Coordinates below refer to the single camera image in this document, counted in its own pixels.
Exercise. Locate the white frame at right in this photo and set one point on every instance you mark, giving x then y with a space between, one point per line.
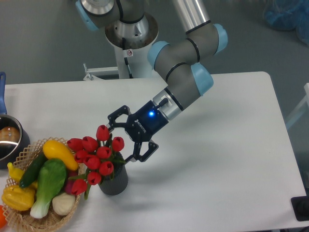
299 110

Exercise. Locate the blue handled saucepan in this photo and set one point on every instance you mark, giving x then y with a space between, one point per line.
13 137

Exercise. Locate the orange fruit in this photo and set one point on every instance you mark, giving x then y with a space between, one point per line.
3 221

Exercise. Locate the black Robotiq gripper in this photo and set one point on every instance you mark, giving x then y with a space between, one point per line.
147 123

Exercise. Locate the green bok choy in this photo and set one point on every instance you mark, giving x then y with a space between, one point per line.
51 180

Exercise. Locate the small yellow gourd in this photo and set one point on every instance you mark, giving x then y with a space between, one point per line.
18 176

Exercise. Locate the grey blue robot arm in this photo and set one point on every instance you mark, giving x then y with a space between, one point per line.
178 65

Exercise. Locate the white metal base frame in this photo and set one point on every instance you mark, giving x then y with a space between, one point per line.
108 73

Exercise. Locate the dark grey ribbed vase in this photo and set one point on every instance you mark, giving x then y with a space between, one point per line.
119 182

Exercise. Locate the red tulip bouquet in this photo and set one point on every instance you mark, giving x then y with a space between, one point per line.
99 155

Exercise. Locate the yellow squash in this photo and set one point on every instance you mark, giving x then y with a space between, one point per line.
53 149

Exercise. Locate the black device at table edge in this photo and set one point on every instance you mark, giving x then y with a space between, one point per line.
301 207

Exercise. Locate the green cucumber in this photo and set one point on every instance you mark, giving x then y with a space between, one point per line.
32 172

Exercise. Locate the white garlic bulb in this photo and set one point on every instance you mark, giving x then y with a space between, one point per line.
63 203

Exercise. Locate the yellow bell pepper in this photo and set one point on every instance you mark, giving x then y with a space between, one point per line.
20 199

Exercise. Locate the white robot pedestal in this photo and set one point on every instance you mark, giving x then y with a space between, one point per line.
132 43

